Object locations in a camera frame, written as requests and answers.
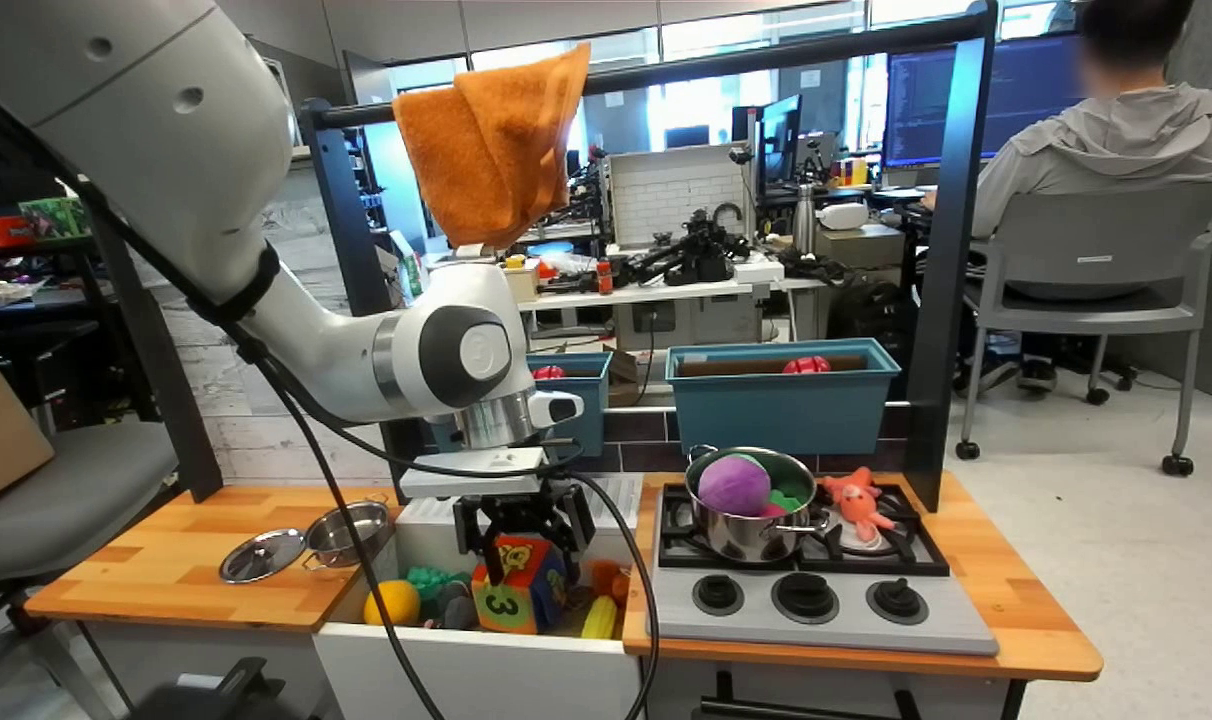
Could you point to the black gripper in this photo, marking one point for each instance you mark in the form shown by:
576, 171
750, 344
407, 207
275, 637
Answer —
552, 511

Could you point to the colourful soft fabric cube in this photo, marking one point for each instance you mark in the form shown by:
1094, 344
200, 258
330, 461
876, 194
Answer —
523, 590

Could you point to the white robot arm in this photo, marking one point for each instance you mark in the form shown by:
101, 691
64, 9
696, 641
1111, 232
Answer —
174, 130

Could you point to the white toy sink basin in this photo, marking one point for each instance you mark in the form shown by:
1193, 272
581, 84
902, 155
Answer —
476, 674

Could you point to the yellow toy banana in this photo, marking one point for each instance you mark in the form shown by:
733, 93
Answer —
601, 616

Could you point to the red toy strawberry left bin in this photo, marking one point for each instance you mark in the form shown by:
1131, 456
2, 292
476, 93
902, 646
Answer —
548, 374

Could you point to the red toy strawberry bin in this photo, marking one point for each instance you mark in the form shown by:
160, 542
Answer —
805, 367
548, 374

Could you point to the green knobbly toy vegetable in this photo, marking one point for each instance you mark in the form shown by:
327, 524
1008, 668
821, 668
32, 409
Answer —
438, 590

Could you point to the purple plush ball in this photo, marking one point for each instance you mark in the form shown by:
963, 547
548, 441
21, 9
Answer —
733, 485

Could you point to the yellow toy lemon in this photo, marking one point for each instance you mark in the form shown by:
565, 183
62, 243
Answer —
395, 601

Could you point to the small steel pan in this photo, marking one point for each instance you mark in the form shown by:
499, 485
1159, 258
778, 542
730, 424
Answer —
341, 538

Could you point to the green plush toy in pot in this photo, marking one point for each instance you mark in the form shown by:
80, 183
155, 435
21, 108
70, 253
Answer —
789, 498

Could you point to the steel pot lid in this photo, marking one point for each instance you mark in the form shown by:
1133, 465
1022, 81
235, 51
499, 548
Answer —
262, 559

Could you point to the red toy strawberry right bin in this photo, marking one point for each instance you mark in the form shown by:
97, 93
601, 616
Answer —
805, 367

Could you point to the orange plush toy crab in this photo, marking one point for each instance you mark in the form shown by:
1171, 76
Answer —
857, 500

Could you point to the right teal storage bin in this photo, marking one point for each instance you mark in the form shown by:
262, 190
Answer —
736, 395

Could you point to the grey toy stove top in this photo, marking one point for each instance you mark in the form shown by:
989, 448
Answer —
827, 593

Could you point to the orange cloth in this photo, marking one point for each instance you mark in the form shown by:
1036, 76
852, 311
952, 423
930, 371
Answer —
489, 150

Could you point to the grey office chair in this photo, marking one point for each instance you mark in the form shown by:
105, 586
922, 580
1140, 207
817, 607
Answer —
1116, 261

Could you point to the person in grey hoodie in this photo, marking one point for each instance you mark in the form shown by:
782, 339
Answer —
1133, 122

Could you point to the steel pot with handles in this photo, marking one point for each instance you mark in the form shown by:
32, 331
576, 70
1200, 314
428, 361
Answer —
761, 538

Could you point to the black metal frame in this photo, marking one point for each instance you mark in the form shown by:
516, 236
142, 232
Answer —
934, 334

